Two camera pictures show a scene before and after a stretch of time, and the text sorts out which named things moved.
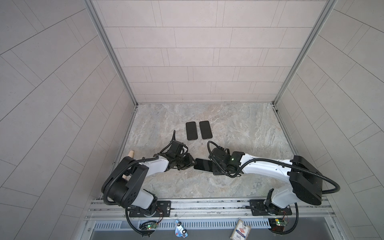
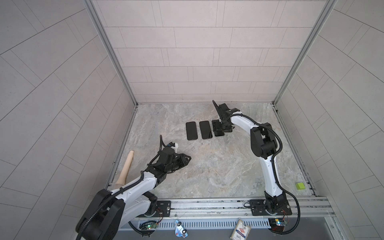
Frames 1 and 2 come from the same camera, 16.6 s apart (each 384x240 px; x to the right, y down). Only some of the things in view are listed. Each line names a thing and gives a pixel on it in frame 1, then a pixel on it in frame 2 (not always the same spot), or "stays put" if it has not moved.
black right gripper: x=214 y=172 → x=216 y=125
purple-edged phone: x=205 y=129 stays put
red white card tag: x=241 y=231 stays put
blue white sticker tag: x=179 y=230 stays put
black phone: x=203 y=165 → x=219 y=133
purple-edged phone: x=191 y=131 stays put
